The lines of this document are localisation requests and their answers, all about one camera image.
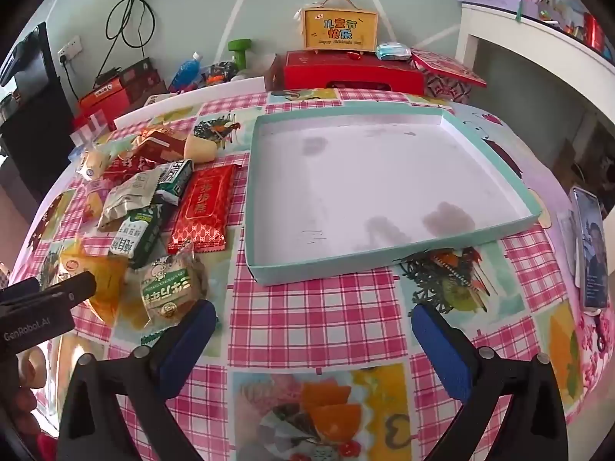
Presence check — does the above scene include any red patterned lidded box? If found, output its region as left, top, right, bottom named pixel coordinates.
left=411, top=48, right=487, bottom=104

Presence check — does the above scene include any camouflage toy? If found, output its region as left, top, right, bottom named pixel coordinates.
left=204, top=60, right=238, bottom=88

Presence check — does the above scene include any dark red snack packet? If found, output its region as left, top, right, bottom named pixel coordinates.
left=132, top=134, right=188, bottom=169

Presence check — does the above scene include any shiny red tin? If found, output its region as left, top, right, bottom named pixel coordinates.
left=581, top=12, right=608, bottom=51

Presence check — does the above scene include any wet wipes pack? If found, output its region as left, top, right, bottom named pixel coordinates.
left=375, top=41, right=413, bottom=61

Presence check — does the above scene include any black cabinet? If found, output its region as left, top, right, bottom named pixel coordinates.
left=0, top=22, right=68, bottom=212

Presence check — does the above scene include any green white cracker packet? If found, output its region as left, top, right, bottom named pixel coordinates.
left=153, top=158, right=194, bottom=205

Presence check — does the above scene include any beige snack packet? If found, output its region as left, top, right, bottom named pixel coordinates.
left=97, top=168, right=166, bottom=234

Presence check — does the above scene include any plain red box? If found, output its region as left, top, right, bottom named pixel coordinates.
left=72, top=106, right=113, bottom=128

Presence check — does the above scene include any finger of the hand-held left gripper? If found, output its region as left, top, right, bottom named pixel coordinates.
left=0, top=271, right=97, bottom=305

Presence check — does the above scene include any cartoon print cloth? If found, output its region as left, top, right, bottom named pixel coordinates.
left=452, top=103, right=606, bottom=423

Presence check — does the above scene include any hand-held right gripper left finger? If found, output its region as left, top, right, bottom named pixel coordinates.
left=57, top=299, right=218, bottom=461

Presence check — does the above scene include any green dumbbell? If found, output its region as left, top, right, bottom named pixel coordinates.
left=228, top=38, right=253, bottom=69

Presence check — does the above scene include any clear pink striped box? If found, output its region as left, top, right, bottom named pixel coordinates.
left=71, top=109, right=113, bottom=147

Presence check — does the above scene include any blue drink bottle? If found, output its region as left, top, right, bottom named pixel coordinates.
left=168, top=51, right=205, bottom=92

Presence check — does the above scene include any white wall socket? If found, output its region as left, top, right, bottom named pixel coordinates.
left=58, top=36, right=81, bottom=63

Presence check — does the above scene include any dark green snack packet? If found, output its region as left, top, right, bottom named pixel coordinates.
left=106, top=202, right=166, bottom=270

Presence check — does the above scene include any large red gift box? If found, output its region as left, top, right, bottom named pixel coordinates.
left=266, top=49, right=426, bottom=94

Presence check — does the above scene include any person's left hand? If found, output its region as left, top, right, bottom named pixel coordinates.
left=0, top=348, right=53, bottom=438

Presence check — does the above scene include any brown cardboard box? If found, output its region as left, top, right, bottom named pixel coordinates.
left=562, top=144, right=592, bottom=178

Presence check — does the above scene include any red gold snack packet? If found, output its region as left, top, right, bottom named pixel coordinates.
left=166, top=163, right=240, bottom=254

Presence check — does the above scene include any yellow snack packet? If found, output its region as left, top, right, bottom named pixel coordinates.
left=58, top=237, right=130, bottom=327

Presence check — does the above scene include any orange box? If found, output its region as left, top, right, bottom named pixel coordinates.
left=77, top=79, right=130, bottom=116

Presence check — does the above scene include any dark red black box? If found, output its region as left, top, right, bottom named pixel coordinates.
left=93, top=58, right=161, bottom=101

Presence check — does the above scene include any black phone strap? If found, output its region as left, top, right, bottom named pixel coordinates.
left=593, top=310, right=608, bottom=351

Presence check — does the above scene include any teal shallow cardboard box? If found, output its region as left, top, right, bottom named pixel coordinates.
left=244, top=106, right=543, bottom=286

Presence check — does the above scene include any white desk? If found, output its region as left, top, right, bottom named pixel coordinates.
left=455, top=1, right=615, bottom=121

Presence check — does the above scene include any white phone stand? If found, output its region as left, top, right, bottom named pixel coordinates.
left=560, top=209, right=584, bottom=289

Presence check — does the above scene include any yellow gift box with handle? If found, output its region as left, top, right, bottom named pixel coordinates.
left=294, top=0, right=379, bottom=53

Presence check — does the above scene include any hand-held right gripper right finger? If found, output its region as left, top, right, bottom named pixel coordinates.
left=411, top=302, right=570, bottom=461

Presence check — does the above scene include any cream pudding cup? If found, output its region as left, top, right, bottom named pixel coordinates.
left=185, top=133, right=217, bottom=161

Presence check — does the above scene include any round cookie clear packet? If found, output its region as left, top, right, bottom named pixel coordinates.
left=139, top=247, right=209, bottom=330

